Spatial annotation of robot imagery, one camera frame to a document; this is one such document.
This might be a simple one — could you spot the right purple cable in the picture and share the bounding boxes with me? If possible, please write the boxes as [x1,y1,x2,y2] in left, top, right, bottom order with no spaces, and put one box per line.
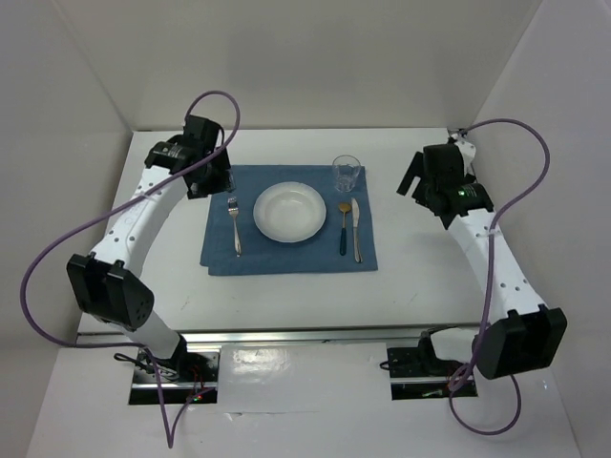
[447,117,551,435]

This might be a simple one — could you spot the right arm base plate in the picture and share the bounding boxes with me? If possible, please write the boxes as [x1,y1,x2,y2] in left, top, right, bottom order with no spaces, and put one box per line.
[378,345,462,401]

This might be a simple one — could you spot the silver table knife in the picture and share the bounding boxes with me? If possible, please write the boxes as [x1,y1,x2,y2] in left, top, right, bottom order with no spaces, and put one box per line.
[351,198,363,263]

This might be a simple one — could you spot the blue cloth napkin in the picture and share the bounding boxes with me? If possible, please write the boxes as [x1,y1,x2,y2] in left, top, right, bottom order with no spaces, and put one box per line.
[200,165,378,277]

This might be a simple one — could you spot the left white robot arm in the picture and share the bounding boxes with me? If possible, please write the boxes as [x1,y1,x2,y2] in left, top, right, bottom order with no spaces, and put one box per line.
[67,115,233,381]

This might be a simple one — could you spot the clear plastic cup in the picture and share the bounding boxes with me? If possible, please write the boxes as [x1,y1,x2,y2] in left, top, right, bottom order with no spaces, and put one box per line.
[331,155,361,193]

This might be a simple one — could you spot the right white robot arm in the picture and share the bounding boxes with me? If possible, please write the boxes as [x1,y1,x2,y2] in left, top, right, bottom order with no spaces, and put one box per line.
[397,138,568,380]

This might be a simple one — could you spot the gold spoon teal handle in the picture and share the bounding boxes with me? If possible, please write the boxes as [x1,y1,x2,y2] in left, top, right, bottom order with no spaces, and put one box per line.
[338,202,351,256]

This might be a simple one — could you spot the silver fork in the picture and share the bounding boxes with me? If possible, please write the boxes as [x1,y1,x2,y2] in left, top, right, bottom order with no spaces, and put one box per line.
[227,197,242,257]

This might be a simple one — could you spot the aluminium front rail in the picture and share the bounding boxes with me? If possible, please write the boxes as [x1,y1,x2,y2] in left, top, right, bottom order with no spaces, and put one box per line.
[75,323,426,348]

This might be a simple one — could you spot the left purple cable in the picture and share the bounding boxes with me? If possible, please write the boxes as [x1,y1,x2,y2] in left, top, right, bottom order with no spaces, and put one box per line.
[19,91,241,448]

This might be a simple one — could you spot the purple cable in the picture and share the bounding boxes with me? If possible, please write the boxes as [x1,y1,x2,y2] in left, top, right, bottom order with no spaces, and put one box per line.
[447,117,551,435]
[19,91,241,448]

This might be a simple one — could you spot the clear glass bowl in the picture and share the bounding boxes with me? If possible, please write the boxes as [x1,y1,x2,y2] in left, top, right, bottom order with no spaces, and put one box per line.
[253,181,327,243]

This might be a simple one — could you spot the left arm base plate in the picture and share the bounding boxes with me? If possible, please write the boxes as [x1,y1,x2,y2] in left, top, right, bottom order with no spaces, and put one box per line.
[114,348,221,406]

